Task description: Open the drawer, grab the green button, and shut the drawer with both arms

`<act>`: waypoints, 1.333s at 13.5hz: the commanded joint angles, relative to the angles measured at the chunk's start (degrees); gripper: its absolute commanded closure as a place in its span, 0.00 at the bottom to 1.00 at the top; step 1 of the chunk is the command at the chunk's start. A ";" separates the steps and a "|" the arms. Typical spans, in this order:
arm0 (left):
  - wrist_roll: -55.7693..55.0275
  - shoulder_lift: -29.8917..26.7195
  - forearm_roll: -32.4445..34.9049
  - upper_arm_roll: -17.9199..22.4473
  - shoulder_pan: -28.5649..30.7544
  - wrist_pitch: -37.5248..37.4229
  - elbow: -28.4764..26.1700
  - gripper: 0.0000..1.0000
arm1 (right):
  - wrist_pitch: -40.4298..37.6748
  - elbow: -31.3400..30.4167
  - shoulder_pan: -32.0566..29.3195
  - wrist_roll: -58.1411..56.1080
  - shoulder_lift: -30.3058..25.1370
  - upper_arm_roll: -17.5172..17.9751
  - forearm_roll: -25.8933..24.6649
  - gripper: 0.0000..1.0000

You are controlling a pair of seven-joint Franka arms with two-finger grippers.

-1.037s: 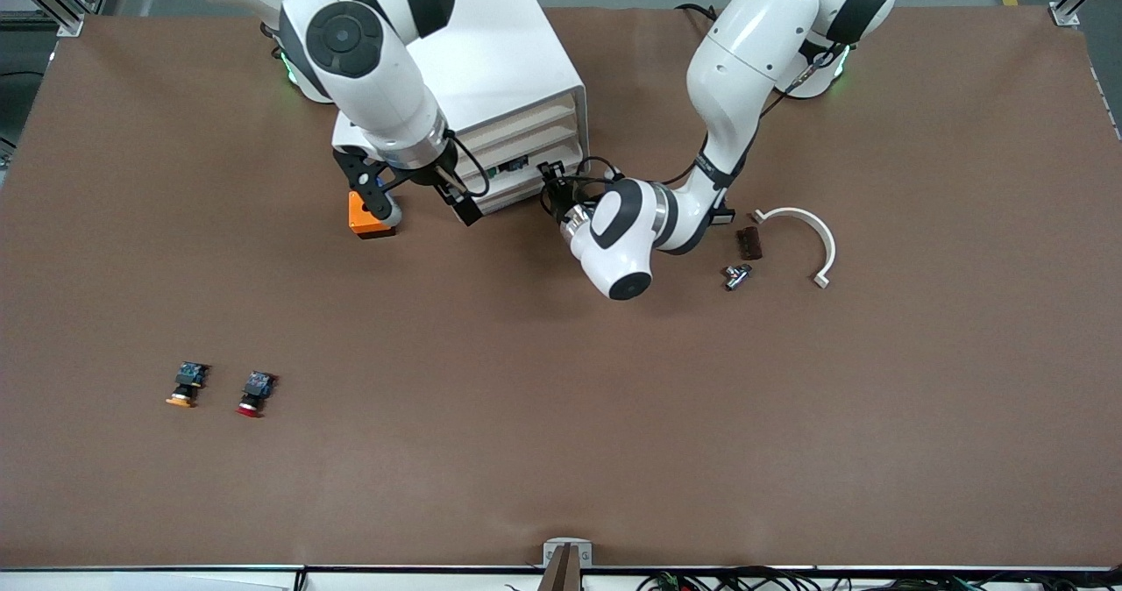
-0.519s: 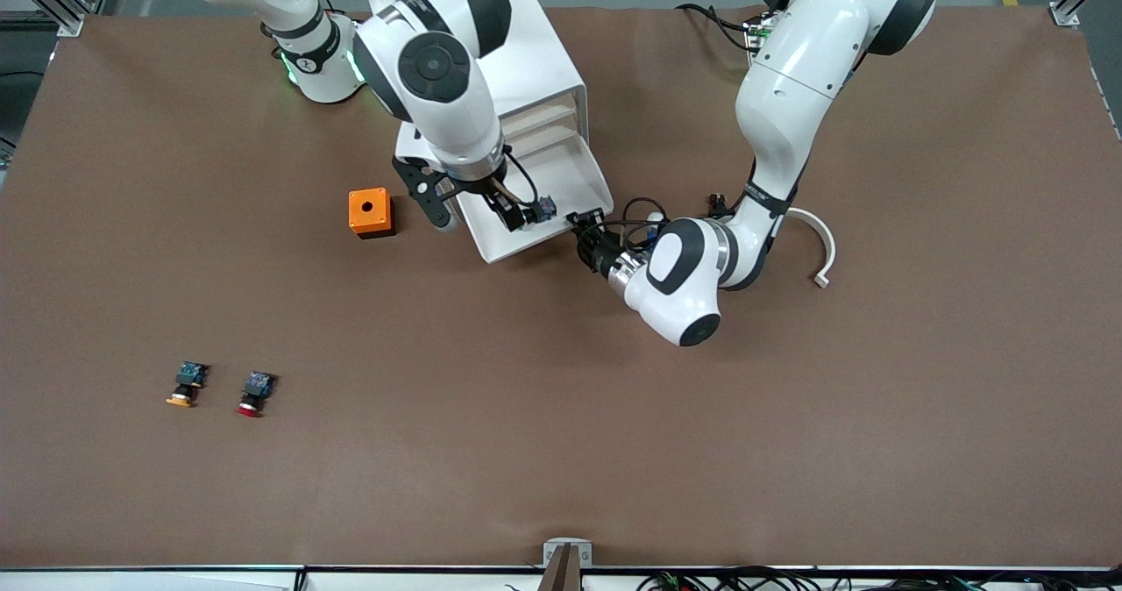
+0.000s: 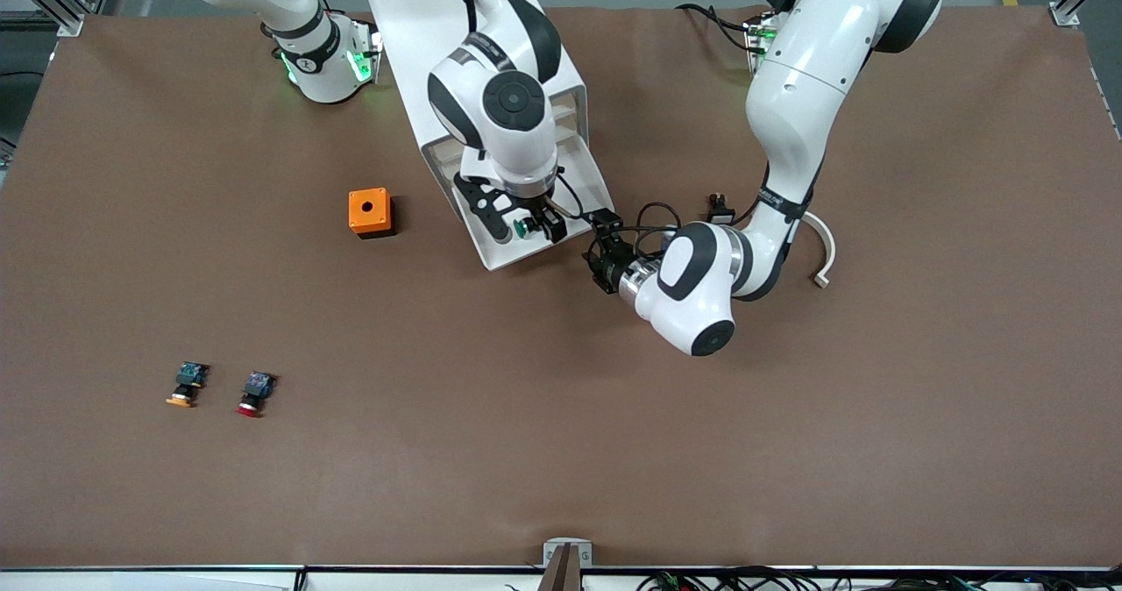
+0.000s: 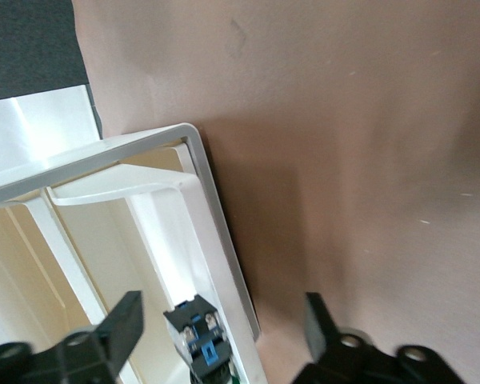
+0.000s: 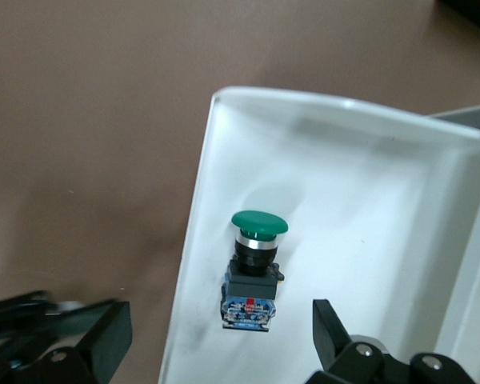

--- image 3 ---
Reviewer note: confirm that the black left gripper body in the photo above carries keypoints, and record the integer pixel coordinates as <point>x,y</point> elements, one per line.
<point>607,266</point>

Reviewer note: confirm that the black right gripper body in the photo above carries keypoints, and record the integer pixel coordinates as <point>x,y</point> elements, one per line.
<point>545,216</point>

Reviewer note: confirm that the green push button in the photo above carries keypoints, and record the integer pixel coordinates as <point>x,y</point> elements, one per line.
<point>523,228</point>

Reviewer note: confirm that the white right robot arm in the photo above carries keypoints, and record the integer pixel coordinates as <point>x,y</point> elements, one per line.
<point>517,153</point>

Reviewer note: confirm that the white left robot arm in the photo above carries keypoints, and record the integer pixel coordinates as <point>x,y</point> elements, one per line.
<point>798,91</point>

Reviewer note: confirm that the black white push button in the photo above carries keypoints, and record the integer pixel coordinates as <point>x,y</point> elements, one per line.
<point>720,214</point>

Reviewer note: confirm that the red push button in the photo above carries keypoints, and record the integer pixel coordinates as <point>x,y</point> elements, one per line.
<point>257,387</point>

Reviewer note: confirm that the yellow push button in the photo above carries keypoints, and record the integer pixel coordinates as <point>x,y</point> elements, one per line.
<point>188,376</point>

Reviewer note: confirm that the brown table cover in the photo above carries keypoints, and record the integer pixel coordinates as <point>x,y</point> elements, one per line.
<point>561,398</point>

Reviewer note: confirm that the orange push button enclosure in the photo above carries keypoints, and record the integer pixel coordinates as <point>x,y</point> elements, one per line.
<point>368,210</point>

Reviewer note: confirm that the white curved bracket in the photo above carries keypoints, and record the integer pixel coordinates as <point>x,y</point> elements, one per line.
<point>828,249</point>

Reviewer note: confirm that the grey metal bracket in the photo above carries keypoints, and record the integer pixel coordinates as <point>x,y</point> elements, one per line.
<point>568,545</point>

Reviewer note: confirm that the brown tapered post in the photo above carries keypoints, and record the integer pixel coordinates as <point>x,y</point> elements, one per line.
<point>563,573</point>

